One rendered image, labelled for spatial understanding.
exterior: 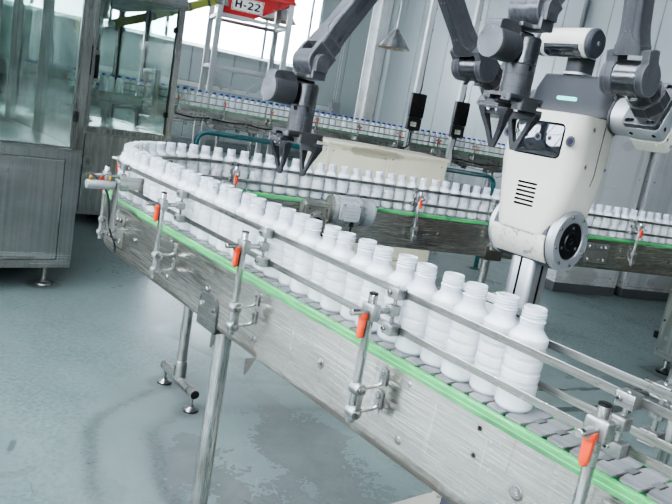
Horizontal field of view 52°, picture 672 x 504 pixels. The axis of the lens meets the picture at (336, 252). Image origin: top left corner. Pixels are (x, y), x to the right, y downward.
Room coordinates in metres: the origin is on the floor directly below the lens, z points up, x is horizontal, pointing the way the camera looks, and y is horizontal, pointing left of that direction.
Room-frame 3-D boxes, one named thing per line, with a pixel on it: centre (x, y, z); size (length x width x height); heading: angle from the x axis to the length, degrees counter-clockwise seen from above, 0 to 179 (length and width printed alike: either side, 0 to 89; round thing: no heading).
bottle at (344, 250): (1.39, -0.02, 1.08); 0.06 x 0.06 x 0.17
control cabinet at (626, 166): (7.35, -2.56, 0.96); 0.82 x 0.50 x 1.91; 111
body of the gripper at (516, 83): (1.33, -0.28, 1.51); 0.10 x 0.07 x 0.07; 129
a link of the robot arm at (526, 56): (1.32, -0.27, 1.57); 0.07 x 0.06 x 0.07; 130
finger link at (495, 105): (1.31, -0.26, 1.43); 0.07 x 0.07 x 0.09; 39
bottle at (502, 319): (1.08, -0.28, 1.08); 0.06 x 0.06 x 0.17
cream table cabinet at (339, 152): (6.01, -0.19, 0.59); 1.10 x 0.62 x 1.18; 111
